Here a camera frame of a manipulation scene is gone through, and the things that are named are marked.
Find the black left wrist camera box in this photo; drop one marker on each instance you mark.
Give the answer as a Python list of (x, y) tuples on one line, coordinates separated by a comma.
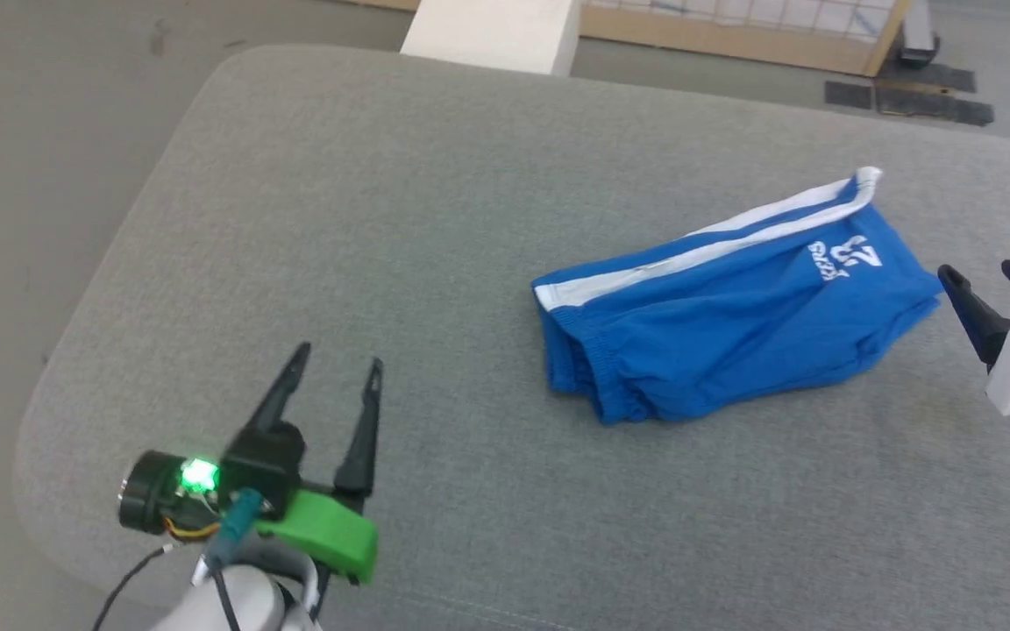
[(264, 464)]

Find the lemon print partition screen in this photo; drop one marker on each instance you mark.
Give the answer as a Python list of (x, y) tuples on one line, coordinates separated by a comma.
[(733, 31)]

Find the white rectangular box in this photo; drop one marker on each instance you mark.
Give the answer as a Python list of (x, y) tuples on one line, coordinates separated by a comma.
[(496, 31)]

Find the black floor mat under foot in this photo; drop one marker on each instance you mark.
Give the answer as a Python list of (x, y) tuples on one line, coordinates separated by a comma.
[(943, 77)]

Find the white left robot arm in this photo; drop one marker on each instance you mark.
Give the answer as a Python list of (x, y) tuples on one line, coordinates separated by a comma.
[(224, 605)]

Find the blue sports shorts number 23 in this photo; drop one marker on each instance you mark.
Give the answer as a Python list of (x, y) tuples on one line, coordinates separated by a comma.
[(715, 333)]

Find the long black floor mat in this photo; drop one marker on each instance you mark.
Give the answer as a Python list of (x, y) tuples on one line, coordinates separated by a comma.
[(935, 107)]

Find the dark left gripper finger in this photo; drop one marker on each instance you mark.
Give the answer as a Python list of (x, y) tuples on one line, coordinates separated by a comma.
[(360, 447), (277, 399)]

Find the grey stand foot with caster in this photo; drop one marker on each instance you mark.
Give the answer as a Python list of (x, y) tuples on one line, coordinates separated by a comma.
[(919, 35)]

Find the small black floor mat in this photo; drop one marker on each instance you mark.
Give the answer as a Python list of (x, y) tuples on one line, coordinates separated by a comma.
[(849, 95)]

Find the grey fabric sofa cushion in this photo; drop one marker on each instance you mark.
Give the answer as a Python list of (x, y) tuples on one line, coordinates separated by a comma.
[(382, 263)]

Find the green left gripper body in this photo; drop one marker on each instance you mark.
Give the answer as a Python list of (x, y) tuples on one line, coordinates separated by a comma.
[(330, 530)]

